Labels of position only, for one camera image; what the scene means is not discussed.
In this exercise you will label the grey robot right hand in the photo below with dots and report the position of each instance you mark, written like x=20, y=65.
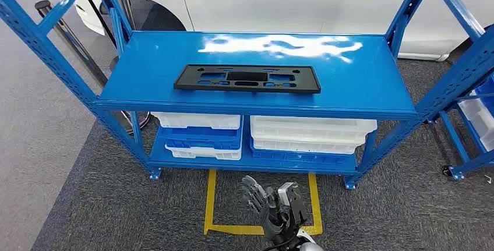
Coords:
x=270, y=210

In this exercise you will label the black plastic plate frame part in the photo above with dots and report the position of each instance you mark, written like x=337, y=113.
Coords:
x=185, y=80

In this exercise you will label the blue metal shelf rack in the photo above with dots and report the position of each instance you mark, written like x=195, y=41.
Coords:
x=347, y=75
x=454, y=139

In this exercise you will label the yellow floor tape outline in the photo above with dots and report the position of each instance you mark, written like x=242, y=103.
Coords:
x=210, y=203

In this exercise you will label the white car with red stripe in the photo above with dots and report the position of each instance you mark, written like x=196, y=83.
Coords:
x=270, y=2

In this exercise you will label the small white floor scrap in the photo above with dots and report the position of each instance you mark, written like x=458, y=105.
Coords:
x=488, y=179

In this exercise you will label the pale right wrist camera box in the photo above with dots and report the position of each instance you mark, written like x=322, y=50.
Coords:
x=285, y=193

